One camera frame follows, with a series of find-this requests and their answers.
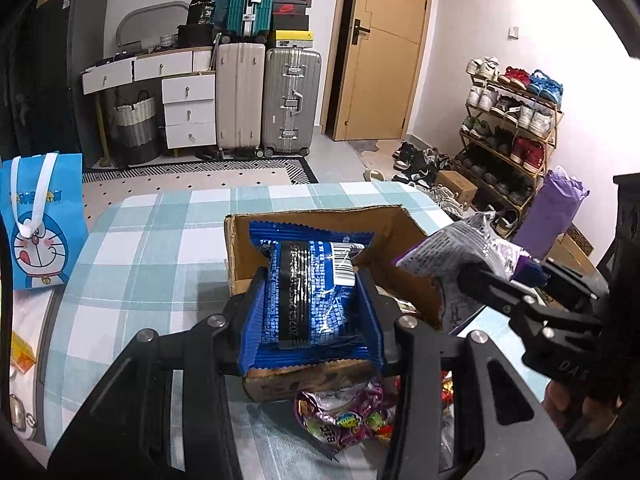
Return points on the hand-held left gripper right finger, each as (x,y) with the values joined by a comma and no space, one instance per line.
(374,330)

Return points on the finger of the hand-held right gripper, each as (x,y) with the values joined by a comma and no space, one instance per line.
(532,274)
(490,285)

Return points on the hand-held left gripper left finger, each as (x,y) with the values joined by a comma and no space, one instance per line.
(250,325)

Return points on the silver purple snack packet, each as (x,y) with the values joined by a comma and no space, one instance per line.
(450,250)

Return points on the blue cookie packet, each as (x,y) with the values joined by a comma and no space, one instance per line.
(310,300)

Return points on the brown cardboard box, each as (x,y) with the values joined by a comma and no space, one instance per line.
(390,240)

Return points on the person's right hand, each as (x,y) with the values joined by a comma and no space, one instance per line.
(557,402)

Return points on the flattened patterned cardboard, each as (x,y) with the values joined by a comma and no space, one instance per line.
(575,247)

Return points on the purple plastic bag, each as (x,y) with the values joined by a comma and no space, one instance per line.
(550,210)

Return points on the dark red snack packet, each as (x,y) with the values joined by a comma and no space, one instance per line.
(446,390)

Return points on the purple candy packet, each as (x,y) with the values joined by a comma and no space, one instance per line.
(345,420)

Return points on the small brown carton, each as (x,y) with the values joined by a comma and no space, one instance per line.
(455,187)

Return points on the shoe rack with shoes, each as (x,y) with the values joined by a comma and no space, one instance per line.
(527,152)

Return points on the wooden shoe rack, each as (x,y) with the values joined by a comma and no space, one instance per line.
(487,146)

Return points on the pile of loose shoes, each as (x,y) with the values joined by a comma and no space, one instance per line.
(415,165)

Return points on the patterned grey rug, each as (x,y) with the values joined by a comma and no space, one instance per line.
(200,180)

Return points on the blue cartoon gift bag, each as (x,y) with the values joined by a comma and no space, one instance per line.
(45,240)

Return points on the woven laundry basket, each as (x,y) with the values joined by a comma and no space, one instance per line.
(136,130)

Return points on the white drawer desk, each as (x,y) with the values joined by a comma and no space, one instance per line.
(187,105)

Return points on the silver suitcase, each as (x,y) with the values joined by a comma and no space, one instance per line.
(291,100)

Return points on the small yellow box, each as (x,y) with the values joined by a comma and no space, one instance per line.
(22,355)

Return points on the beige suitcase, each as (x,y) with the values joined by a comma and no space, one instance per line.
(240,95)

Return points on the tan wooden door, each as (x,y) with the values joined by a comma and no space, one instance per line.
(385,60)

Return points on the yellow black shoe box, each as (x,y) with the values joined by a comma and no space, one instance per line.
(295,40)

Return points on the striped white bowl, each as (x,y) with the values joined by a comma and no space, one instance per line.
(168,40)

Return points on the plain black shoe box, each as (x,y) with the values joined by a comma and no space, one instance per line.
(290,22)

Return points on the dark refrigerator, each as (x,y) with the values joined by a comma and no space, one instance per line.
(60,70)

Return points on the black shoe box red logo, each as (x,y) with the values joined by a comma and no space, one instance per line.
(290,8)

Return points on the black printed bag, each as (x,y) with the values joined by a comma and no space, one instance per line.
(201,9)

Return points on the grey arched mirror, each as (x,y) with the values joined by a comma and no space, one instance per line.
(150,15)

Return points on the white wall switch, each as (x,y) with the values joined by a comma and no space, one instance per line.
(513,32)

